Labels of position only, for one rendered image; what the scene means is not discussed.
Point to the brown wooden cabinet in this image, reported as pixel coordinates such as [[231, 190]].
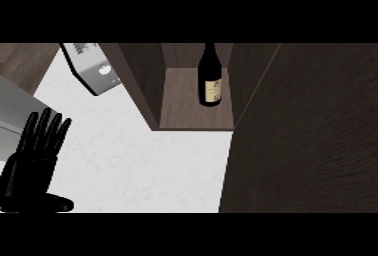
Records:
[[192, 110]]

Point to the grey metal sink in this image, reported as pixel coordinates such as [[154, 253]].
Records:
[[17, 110]]

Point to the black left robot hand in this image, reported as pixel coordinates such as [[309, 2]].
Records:
[[34, 166]]

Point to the dark wooden cabinet door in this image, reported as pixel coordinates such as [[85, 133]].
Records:
[[305, 133]]

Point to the dark wine bottle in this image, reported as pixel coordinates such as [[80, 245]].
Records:
[[210, 83]]

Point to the pale grey appliance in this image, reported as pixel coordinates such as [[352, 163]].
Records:
[[94, 68]]

